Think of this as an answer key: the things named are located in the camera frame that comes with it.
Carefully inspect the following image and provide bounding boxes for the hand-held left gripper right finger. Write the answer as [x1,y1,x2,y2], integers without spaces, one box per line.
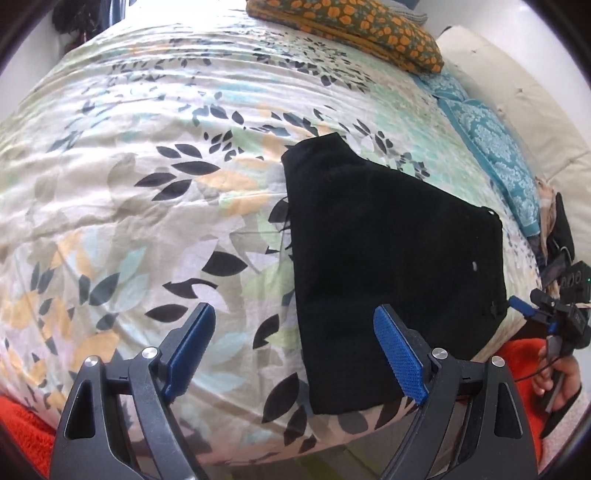
[373,304,541,480]

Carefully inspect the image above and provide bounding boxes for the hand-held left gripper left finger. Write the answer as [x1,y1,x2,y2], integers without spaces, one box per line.
[48,302,217,480]

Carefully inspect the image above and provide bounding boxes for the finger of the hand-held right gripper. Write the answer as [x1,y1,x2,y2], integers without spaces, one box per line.
[530,288,570,315]
[507,296,555,325]

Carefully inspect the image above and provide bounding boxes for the black pants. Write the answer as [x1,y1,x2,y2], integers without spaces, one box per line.
[281,133,509,415]

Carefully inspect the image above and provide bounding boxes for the person's right hand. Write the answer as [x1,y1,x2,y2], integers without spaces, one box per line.
[531,347,583,411]

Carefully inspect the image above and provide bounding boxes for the orange knit clothing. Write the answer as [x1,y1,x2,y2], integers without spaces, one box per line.
[0,339,556,478]

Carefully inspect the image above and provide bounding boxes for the brown patterned cloth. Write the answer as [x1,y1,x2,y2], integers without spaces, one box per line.
[533,182,557,236]

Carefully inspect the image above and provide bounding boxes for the leaf print bedspread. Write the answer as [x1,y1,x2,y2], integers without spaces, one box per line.
[0,4,544,468]

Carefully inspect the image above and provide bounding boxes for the teal damask pillow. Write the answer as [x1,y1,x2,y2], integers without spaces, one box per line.
[413,73,469,103]
[438,98,542,237]

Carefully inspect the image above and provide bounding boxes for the cream padded headboard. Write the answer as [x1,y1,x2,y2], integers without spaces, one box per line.
[436,25,591,206]

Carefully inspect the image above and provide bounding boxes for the orange-spotted green pillow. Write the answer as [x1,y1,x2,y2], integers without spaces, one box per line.
[246,0,445,75]

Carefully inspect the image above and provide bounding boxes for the dark object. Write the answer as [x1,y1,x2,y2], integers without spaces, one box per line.
[50,0,114,43]

